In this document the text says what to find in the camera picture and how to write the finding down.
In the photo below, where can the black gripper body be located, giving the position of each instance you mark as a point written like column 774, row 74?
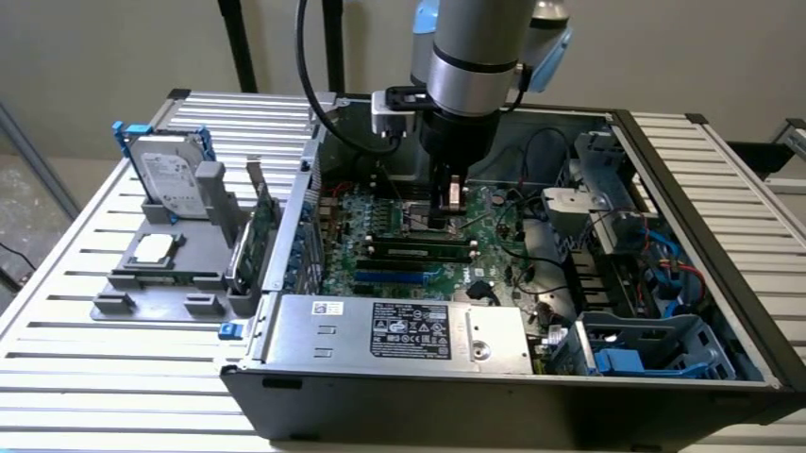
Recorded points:
column 457, row 137

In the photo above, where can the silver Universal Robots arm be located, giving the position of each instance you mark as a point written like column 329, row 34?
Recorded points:
column 469, row 56

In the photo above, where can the green RAM stick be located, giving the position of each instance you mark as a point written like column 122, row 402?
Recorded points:
column 422, row 255

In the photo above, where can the blue expansion slot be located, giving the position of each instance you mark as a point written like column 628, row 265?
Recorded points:
column 388, row 277

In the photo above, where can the CPU socket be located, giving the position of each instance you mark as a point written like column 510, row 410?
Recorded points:
column 418, row 219

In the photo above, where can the green Dell motherboard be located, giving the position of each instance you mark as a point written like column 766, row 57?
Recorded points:
column 492, row 269

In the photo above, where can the silver drive cage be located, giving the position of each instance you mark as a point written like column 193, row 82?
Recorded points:
column 598, row 189

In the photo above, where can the black stand pole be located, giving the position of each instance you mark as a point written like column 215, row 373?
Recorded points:
column 241, row 47
column 334, row 47

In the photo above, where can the silver power supply unit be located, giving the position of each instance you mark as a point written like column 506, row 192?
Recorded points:
column 390, row 330

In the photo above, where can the green graphics card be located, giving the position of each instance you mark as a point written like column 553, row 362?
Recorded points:
column 258, row 226

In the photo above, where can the blue case latch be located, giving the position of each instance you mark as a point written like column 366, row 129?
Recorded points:
column 230, row 330

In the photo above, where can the grey disk bay cage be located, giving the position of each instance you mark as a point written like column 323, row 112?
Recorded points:
column 656, row 344

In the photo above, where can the black open PC case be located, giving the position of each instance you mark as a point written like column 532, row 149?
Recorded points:
column 504, row 406

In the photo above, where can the silver CPU chip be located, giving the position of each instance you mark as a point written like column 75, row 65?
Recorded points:
column 154, row 247

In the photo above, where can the grey parts rack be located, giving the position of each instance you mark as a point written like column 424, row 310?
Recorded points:
column 158, row 302

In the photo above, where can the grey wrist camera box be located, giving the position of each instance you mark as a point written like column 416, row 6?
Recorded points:
column 390, row 113

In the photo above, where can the hard disk with blue bracket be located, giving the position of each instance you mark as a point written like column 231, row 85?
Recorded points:
column 167, row 174

